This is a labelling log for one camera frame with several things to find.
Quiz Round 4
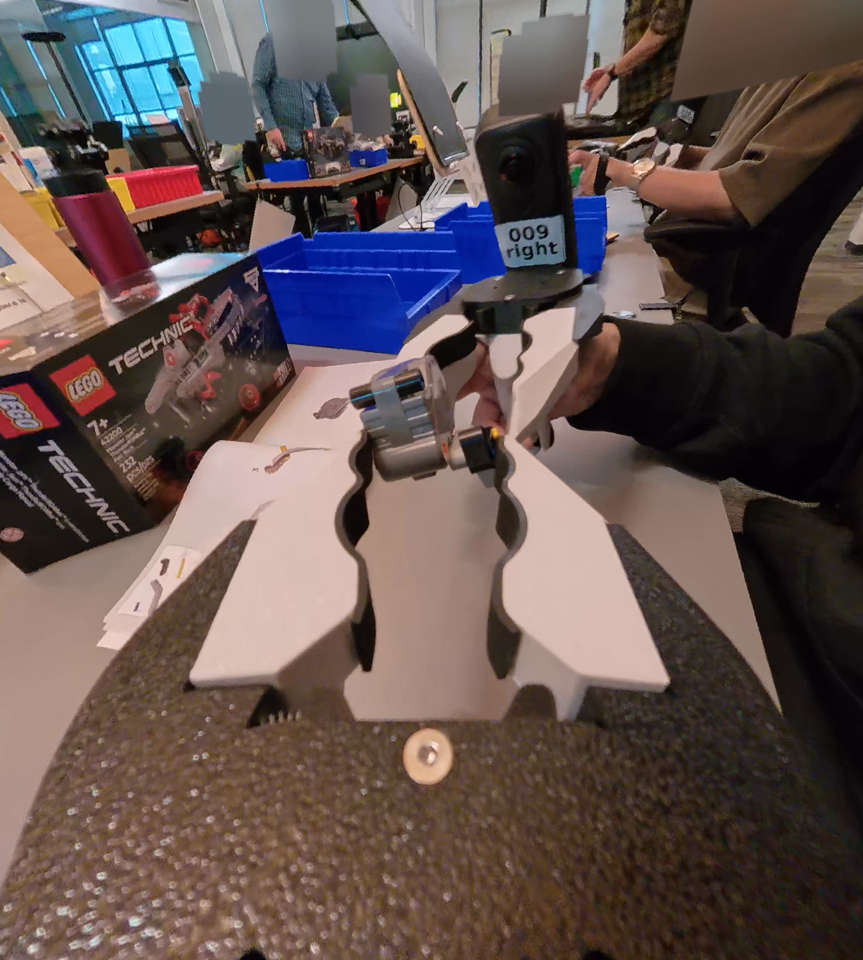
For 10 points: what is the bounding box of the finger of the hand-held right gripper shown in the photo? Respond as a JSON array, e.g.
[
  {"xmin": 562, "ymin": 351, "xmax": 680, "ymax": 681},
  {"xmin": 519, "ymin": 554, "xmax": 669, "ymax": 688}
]
[
  {"xmin": 488, "ymin": 333, "xmax": 529, "ymax": 434},
  {"xmin": 511, "ymin": 306, "xmax": 583, "ymax": 447}
]

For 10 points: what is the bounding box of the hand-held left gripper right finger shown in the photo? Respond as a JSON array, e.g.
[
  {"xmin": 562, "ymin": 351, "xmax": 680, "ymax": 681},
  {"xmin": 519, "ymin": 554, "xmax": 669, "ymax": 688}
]
[{"xmin": 486, "ymin": 429, "xmax": 671, "ymax": 723}]

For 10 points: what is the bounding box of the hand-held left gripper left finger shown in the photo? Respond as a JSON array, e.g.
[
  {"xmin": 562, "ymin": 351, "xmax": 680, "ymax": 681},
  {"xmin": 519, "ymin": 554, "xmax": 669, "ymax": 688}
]
[{"xmin": 188, "ymin": 442, "xmax": 377, "ymax": 690}]

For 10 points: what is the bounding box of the grey toy brick motor assembly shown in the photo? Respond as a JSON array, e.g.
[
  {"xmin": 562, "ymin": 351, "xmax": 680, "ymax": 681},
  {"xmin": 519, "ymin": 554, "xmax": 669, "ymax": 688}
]
[{"xmin": 347, "ymin": 355, "xmax": 506, "ymax": 483}]

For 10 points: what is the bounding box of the person's right forearm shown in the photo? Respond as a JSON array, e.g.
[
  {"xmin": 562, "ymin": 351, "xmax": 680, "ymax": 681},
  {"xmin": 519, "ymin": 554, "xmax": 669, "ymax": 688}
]
[{"xmin": 566, "ymin": 258, "xmax": 863, "ymax": 519}]

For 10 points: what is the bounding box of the grey desk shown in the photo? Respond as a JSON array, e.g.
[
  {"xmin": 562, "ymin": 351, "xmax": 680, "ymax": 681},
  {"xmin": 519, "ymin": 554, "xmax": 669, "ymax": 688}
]
[{"xmin": 0, "ymin": 191, "xmax": 781, "ymax": 960}]

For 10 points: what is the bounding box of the person's right hand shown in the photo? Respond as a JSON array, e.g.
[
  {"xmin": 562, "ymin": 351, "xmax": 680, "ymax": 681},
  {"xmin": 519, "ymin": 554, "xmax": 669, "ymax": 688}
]
[{"xmin": 458, "ymin": 321, "xmax": 623, "ymax": 454}]

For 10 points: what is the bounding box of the white stand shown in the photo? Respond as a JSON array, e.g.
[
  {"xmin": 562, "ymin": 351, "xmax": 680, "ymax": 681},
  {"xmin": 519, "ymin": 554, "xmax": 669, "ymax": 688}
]
[{"xmin": 418, "ymin": 174, "xmax": 481, "ymax": 226}]

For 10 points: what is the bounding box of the white instruction booklet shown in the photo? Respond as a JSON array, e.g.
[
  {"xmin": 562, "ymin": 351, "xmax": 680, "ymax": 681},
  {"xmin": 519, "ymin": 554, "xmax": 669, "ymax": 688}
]
[{"xmin": 97, "ymin": 360, "xmax": 410, "ymax": 654}]

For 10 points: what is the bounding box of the wooden background table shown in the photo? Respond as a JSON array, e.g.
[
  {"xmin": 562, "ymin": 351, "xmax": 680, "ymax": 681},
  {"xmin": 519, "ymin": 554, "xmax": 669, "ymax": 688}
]
[{"xmin": 246, "ymin": 156, "xmax": 427, "ymax": 198}]

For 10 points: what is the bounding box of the grey curved panel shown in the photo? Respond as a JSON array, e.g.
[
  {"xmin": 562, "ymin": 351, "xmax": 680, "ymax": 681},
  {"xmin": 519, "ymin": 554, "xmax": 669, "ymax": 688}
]
[{"xmin": 356, "ymin": 0, "xmax": 470, "ymax": 168}]

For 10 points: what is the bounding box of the small black toy box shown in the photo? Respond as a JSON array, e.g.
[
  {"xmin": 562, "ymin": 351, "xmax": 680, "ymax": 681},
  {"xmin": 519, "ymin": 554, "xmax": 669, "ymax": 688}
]
[{"xmin": 304, "ymin": 127, "xmax": 350, "ymax": 178}]

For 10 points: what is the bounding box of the black office chair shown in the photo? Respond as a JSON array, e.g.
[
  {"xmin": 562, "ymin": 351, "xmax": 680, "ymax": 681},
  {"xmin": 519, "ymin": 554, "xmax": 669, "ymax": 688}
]
[{"xmin": 643, "ymin": 213, "xmax": 845, "ymax": 339}]

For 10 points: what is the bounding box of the black toy set box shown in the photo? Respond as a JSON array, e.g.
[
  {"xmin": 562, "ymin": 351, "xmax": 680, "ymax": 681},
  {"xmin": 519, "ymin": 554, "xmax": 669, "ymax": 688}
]
[{"xmin": 0, "ymin": 251, "xmax": 299, "ymax": 576}]

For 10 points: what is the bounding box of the red plastic bin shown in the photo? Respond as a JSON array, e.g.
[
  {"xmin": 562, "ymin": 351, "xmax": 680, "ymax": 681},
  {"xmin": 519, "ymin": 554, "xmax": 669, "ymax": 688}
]
[{"xmin": 122, "ymin": 165, "xmax": 204, "ymax": 207}]

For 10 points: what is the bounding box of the maroon tumbler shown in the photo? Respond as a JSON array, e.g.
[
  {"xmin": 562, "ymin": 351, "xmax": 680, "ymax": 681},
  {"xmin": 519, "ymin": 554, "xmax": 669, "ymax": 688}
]
[{"xmin": 41, "ymin": 168, "xmax": 161, "ymax": 300}]

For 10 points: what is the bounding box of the large window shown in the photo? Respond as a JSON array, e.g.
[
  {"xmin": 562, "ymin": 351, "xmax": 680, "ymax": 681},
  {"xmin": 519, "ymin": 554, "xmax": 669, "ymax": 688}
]
[{"xmin": 75, "ymin": 18, "xmax": 202, "ymax": 129}]

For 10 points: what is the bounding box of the cardboard board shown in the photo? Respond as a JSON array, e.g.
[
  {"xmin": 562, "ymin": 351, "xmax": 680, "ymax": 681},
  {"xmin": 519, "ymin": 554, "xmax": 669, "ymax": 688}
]
[{"xmin": 0, "ymin": 120, "xmax": 101, "ymax": 301}]

